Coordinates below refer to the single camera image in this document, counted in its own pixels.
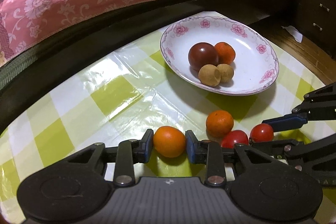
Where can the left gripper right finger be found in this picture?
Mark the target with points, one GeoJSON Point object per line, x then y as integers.
{"type": "Point", "coordinates": [214, 157]}

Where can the white paper scrap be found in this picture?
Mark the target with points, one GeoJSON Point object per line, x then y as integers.
{"type": "Point", "coordinates": [294, 32]}

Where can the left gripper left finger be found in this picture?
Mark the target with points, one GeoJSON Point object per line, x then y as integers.
{"type": "Point", "coordinates": [97, 156]}

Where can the white floral rimmed plate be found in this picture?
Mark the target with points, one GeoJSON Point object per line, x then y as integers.
{"type": "Point", "coordinates": [255, 66]}

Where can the large bumpy mandarin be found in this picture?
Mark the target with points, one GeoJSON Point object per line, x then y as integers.
{"type": "Point", "coordinates": [225, 53]}

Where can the dark bed frame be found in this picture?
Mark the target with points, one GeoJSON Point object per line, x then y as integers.
{"type": "Point", "coordinates": [35, 72]}

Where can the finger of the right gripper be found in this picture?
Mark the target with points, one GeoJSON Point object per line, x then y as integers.
{"type": "Point", "coordinates": [318, 105]}
{"type": "Point", "coordinates": [296, 153]}

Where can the green white checkered tablecloth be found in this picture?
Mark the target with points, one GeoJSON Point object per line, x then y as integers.
{"type": "Point", "coordinates": [121, 96]}

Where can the dark red plum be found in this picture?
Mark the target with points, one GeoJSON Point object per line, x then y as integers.
{"type": "Point", "coordinates": [202, 54]}

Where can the small orange mandarin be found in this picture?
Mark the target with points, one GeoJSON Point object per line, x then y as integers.
{"type": "Point", "coordinates": [219, 123]}

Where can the tan longan with dent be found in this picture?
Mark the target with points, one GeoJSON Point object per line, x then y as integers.
{"type": "Point", "coordinates": [209, 75]}

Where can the dark drawer cabinet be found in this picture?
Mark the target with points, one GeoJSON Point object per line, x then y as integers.
{"type": "Point", "coordinates": [316, 21]}

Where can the small tan longan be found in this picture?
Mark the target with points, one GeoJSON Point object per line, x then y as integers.
{"type": "Point", "coordinates": [226, 72]}

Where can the red cherry tomato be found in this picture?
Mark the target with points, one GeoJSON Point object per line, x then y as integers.
{"type": "Point", "coordinates": [234, 137]}
{"type": "Point", "coordinates": [262, 132]}

